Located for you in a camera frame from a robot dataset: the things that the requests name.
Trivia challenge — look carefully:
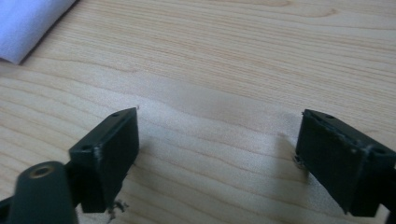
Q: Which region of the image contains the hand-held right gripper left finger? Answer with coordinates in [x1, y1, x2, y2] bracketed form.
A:
[68, 106, 140, 214]

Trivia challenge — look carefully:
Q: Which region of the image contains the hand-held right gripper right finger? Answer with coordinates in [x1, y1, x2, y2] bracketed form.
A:
[294, 108, 396, 218]

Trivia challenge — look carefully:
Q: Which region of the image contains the white cloth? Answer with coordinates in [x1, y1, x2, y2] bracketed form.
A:
[0, 0, 78, 65]

